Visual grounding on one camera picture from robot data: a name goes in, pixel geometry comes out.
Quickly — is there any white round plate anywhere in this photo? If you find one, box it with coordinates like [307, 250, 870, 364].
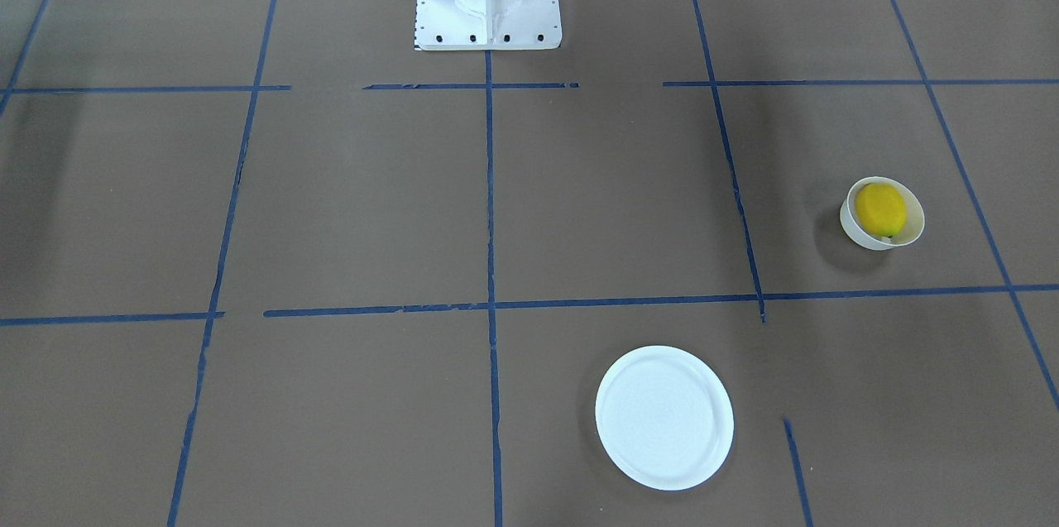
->
[594, 345, 735, 492]

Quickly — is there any white small bowl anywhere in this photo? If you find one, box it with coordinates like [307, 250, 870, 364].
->
[839, 176, 925, 252]

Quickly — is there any yellow lemon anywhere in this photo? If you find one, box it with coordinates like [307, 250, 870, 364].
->
[854, 183, 908, 240]

